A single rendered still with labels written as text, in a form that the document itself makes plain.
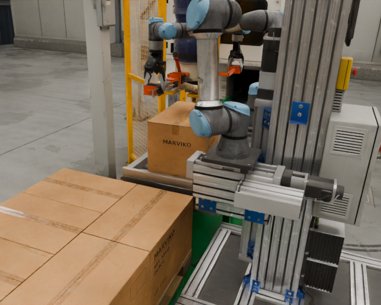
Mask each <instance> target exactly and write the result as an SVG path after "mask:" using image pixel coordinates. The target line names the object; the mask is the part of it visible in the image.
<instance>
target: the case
mask: <svg viewBox="0 0 381 305"><path fill-rule="evenodd" d="M194 109H195V103H193V102H182V101H177V102H175V103H174V104H172V105H171V106H169V107H168V108H166V109H165V110H164V111H162V112H161V113H159V114H158V115H156V116H155V117H153V118H152V119H151V120H149V121H148V171H150V172H156V173H159V174H165V175H171V176H174V177H179V178H183V179H189V180H193V179H190V178H186V167H187V159H188V158H189V157H190V156H192V155H193V154H194V153H195V152H196V151H203V152H204V153H207V152H208V150H210V149H211V147H213V146H214V144H216V143H217V142H218V136H219V135H217V136H210V137H198V136H197V135H196V134H195V133H194V132H193V130H192V128H191V125H190V122H189V115H190V112H191V111H192V110H194Z"/></svg>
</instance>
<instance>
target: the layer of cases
mask: <svg viewBox="0 0 381 305"><path fill-rule="evenodd" d="M193 205H194V197H193V196H190V195H185V194H180V193H177V192H171V191H166V190H163V189H158V188H153V187H149V186H144V185H138V184H135V183H130V182H125V181H121V180H116V179H111V178H108V177H102V176H99V175H94V174H89V173H85V172H80V171H75V170H72V169H66V168H63V169H61V170H60V171H58V172H56V173H54V174H52V175H51V176H49V177H47V178H46V179H43V180H42V181H40V182H38V183H36V184H35V185H33V186H31V187H29V188H28V189H26V190H24V191H22V192H20V193H19V194H17V195H15V196H14V197H12V198H10V199H8V200H6V201H5V202H3V203H1V204H0V305H157V303H158V301H159V300H160V298H161V296H162V295H163V293H164V292H165V290H166V288H167V287H168V286H169V283H170V282H171V281H172V279H173V277H174V276H175V274H176V273H177V271H178V269H179V268H180V266H181V264H182V263H183V261H184V259H185V258H186V256H187V255H188V253H189V251H190V250H191V247H192V219H193Z"/></svg>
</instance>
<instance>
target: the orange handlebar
mask: <svg viewBox="0 0 381 305"><path fill-rule="evenodd" d="M235 71H236V69H235V68H233V69H231V70H230V71H229V72H228V73H222V72H219V76H230V75H231V74H233V73H234V72H235ZM166 80H167V81H170V82H171V85H172V84H173V83H174V81H177V80H179V78H176V79H174V78H172V77H170V78H168V77H167V78H166ZM152 90H154V89H149V88H147V89H146V92H147V93H152Z"/></svg>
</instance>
